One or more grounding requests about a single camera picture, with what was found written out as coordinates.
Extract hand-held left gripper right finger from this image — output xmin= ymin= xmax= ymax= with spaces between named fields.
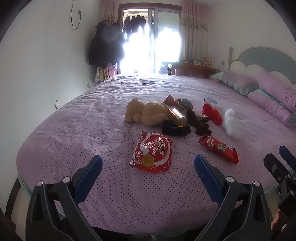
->
xmin=194 ymin=154 xmax=272 ymax=241

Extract wooden desk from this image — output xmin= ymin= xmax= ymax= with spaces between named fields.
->
xmin=170 ymin=61 xmax=220 ymax=79

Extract purple pillow with teal frill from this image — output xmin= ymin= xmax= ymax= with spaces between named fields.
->
xmin=211 ymin=71 xmax=260 ymax=96

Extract blue and white headboard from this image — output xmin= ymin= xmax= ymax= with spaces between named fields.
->
xmin=228 ymin=47 xmax=296 ymax=86

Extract round patterned compact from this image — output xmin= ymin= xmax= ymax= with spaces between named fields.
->
xmin=178 ymin=98 xmax=193 ymax=110

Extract black cloth scrunchie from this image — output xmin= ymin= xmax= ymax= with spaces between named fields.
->
xmin=161 ymin=119 xmax=191 ymax=136

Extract person's right hand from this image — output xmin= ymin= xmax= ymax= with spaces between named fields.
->
xmin=272 ymin=209 xmax=283 ymax=230

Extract patterned pink curtain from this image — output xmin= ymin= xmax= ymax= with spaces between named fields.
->
xmin=179 ymin=0 xmax=208 ymax=62
xmin=100 ymin=0 xmax=119 ymax=24

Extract wooden framed balcony door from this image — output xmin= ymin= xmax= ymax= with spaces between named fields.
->
xmin=118 ymin=3 xmax=182 ymax=75

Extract black wall cable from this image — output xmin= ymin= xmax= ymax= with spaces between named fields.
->
xmin=70 ymin=0 xmax=82 ymax=30

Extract dark hanging balcony clothes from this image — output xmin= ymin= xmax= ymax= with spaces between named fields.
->
xmin=122 ymin=14 xmax=145 ymax=42

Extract dark coats on rack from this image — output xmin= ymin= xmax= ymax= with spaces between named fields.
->
xmin=88 ymin=20 xmax=125 ymax=67

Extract large purple pillow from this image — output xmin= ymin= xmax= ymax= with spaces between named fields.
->
xmin=255 ymin=69 xmax=296 ymax=112

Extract red cloth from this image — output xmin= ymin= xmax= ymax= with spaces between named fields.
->
xmin=202 ymin=103 xmax=223 ymax=126

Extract brown crumpled wrapper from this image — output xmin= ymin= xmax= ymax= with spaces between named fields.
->
xmin=163 ymin=95 xmax=179 ymax=106

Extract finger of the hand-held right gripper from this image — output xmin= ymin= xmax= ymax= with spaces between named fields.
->
xmin=279 ymin=146 xmax=296 ymax=168
xmin=264 ymin=153 xmax=293 ymax=184

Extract dark chair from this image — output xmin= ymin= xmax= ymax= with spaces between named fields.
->
xmin=161 ymin=61 xmax=173 ymax=75

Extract colourful hanging clothes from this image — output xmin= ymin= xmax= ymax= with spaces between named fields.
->
xmin=93 ymin=62 xmax=118 ymax=84

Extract brown cloth piece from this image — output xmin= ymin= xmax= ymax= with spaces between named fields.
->
xmin=195 ymin=123 xmax=212 ymax=136
xmin=186 ymin=109 xmax=211 ymax=127

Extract red and white snack packet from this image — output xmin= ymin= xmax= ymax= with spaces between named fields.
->
xmin=128 ymin=131 xmax=173 ymax=173

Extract white and blue box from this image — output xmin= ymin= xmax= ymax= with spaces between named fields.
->
xmin=203 ymin=97 xmax=220 ymax=109

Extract beige teddy bear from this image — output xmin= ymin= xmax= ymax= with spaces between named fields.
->
xmin=124 ymin=98 xmax=169 ymax=127

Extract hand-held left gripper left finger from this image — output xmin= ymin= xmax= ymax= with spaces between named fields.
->
xmin=25 ymin=155 xmax=103 ymax=241

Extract long purple pillow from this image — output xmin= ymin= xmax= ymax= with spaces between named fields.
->
xmin=247 ymin=91 xmax=296 ymax=128

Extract long red snack wrapper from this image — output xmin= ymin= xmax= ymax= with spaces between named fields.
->
xmin=198 ymin=134 xmax=239 ymax=165

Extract white fluffy ball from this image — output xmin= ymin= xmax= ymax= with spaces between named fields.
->
xmin=222 ymin=108 xmax=241 ymax=136

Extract teal bed skirt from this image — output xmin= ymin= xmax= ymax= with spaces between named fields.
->
xmin=18 ymin=176 xmax=33 ymax=197

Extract purple dotted bed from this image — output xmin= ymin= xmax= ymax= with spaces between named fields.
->
xmin=16 ymin=74 xmax=296 ymax=232

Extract row of small ornaments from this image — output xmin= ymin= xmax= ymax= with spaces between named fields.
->
xmin=184 ymin=56 xmax=213 ymax=68

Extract gold shiny packet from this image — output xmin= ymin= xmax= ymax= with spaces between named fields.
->
xmin=167 ymin=106 xmax=188 ymax=128

